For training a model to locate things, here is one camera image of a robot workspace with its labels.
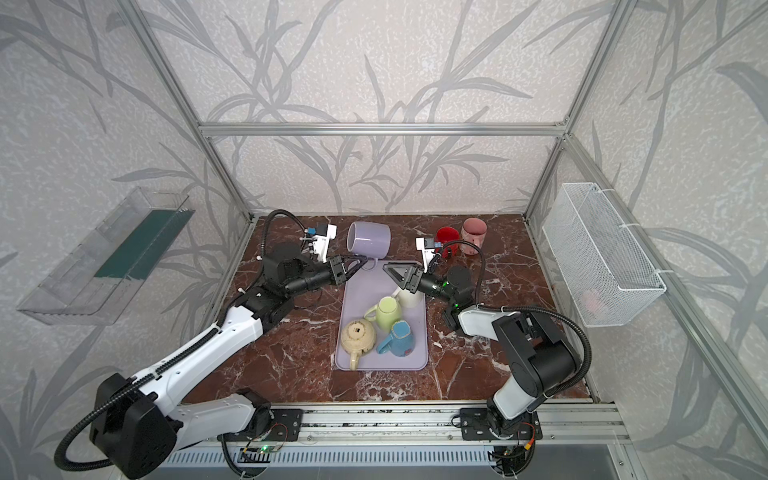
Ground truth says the white mug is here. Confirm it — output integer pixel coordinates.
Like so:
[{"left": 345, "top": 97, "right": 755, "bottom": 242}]
[{"left": 392, "top": 288, "right": 424, "bottom": 309}]

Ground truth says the lavender mug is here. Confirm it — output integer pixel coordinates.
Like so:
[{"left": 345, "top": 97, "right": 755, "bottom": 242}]
[{"left": 347, "top": 221, "right": 391, "bottom": 270}]

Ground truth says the light green mug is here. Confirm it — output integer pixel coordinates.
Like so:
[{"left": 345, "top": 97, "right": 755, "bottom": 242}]
[{"left": 363, "top": 296, "right": 403, "bottom": 334}]

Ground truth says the red mug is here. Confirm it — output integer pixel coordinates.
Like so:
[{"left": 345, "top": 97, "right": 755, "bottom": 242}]
[{"left": 436, "top": 227, "right": 461, "bottom": 259}]

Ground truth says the pink patterned mug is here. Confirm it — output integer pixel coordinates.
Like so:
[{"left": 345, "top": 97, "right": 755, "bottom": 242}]
[{"left": 460, "top": 217, "right": 488, "bottom": 248}]

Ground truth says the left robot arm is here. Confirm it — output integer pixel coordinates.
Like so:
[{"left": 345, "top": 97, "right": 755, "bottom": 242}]
[{"left": 89, "top": 243, "right": 368, "bottom": 479}]

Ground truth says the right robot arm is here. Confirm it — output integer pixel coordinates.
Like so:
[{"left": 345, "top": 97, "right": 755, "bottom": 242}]
[{"left": 383, "top": 262, "right": 592, "bottom": 432}]

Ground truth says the blue mug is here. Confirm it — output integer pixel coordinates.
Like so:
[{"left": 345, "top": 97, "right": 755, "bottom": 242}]
[{"left": 376, "top": 320, "right": 415, "bottom": 357}]

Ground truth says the lavender plastic tray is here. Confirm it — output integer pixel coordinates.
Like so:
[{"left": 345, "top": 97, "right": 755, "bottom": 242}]
[{"left": 334, "top": 261, "right": 428, "bottom": 372}]

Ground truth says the cream teapot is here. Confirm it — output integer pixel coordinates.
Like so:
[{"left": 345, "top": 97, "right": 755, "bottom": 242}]
[{"left": 341, "top": 319, "right": 376, "bottom": 371}]

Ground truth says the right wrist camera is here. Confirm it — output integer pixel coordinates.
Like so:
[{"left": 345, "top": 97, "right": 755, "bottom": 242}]
[{"left": 416, "top": 237, "right": 443, "bottom": 272}]

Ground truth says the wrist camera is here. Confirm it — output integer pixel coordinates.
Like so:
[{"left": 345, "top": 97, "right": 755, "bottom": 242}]
[
  {"left": 416, "top": 237, "right": 443, "bottom": 272},
  {"left": 303, "top": 223, "right": 337, "bottom": 263}
]

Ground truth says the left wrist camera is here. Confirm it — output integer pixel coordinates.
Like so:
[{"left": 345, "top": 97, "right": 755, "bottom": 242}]
[{"left": 303, "top": 223, "right": 337, "bottom": 263}]

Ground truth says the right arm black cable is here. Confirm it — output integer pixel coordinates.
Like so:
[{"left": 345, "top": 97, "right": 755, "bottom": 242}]
[{"left": 440, "top": 239, "right": 593, "bottom": 398}]

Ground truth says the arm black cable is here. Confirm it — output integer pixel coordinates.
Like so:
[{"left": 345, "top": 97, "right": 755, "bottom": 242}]
[
  {"left": 440, "top": 239, "right": 593, "bottom": 398},
  {"left": 53, "top": 209, "right": 310, "bottom": 472}
]

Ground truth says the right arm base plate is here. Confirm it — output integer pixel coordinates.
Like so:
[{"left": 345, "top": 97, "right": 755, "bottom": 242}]
[{"left": 451, "top": 407, "right": 543, "bottom": 441}]

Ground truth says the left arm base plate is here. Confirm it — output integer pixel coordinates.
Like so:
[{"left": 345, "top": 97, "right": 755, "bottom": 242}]
[{"left": 224, "top": 408, "right": 304, "bottom": 442}]

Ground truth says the white wire mesh basket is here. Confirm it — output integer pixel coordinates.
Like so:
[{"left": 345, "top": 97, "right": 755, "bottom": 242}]
[{"left": 543, "top": 182, "right": 667, "bottom": 328}]

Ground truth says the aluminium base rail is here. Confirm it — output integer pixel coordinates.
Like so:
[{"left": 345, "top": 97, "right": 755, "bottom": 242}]
[{"left": 169, "top": 395, "right": 630, "bottom": 449}]

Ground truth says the clear plastic wall bin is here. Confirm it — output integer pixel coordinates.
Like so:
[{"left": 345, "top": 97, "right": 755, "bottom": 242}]
[{"left": 17, "top": 187, "right": 195, "bottom": 326}]

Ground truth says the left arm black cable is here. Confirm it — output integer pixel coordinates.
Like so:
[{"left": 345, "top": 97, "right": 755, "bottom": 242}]
[{"left": 53, "top": 209, "right": 310, "bottom": 472}]

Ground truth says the aluminium cage frame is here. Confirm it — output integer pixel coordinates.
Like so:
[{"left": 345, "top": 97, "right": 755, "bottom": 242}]
[{"left": 118, "top": 1, "right": 767, "bottom": 448}]

